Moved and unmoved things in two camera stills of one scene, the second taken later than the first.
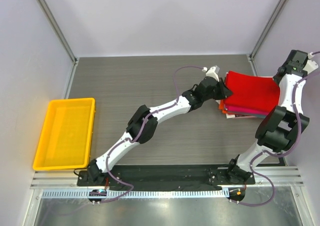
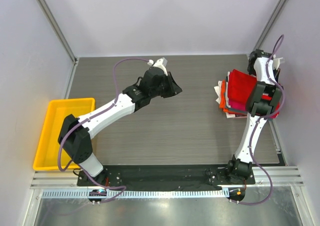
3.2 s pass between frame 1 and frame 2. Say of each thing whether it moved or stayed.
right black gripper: moved
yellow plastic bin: stayed
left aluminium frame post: stayed
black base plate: stayed
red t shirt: stayed
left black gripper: moved
